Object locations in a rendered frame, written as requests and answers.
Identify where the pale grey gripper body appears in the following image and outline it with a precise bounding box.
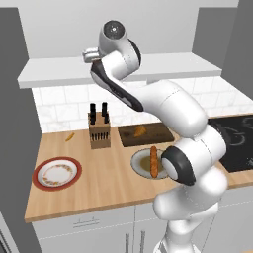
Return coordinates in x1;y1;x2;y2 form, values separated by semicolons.
82;46;102;63

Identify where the orange croissant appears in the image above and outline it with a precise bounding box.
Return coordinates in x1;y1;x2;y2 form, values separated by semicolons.
133;125;147;138

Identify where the dark brown cutting board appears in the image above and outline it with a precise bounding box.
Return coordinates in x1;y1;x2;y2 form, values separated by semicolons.
117;122;175;148

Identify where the tall grey cabinet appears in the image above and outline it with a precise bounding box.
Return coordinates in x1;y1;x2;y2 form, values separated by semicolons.
0;7;44;253

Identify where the wooden knife block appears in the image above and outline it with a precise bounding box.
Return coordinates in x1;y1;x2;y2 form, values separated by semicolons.
87;112;113;150

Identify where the small orange pastry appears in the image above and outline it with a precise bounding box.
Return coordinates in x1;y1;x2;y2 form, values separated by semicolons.
64;131;76;142

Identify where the grey plate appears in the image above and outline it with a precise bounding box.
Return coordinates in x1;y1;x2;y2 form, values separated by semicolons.
129;147;172;181

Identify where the red rimmed white plate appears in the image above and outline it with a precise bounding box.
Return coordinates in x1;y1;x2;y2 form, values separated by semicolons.
32;156;83;193

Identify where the orange baguette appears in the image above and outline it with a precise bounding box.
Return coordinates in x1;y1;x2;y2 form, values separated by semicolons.
149;145;159;178

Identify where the wide white drawer front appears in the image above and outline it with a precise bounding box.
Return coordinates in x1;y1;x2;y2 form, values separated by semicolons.
32;205;136;240

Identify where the narrow white drawer front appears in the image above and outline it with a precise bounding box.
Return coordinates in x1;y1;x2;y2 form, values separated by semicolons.
133;202;160;223

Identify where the black hob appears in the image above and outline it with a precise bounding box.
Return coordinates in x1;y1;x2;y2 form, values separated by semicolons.
207;115;253;174

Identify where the white cupboard door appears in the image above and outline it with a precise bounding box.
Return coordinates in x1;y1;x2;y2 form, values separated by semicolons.
133;218;171;253
37;222;135;253

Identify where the white cupboard under hob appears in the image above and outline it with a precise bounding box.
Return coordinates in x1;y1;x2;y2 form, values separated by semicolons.
199;186;253;253

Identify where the white wall shelf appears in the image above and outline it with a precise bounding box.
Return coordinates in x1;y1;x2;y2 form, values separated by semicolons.
17;51;223;90

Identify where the black knife handle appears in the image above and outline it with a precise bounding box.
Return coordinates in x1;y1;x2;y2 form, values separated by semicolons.
89;103;98;126
101;102;110;125

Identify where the grey drawer handle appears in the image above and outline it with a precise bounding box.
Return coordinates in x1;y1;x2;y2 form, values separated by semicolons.
72;216;101;229

